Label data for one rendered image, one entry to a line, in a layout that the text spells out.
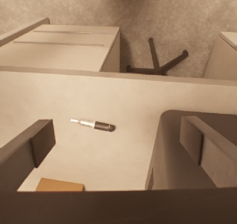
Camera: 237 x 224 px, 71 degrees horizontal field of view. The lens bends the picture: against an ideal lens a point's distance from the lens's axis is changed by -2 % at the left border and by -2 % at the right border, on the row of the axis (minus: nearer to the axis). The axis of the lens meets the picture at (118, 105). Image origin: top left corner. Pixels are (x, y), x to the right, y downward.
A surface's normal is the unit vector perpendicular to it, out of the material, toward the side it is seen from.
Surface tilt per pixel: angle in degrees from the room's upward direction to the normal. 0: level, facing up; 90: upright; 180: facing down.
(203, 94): 0
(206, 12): 0
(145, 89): 0
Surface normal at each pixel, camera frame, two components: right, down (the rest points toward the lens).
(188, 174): 0.00, -0.78
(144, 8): -0.12, 0.62
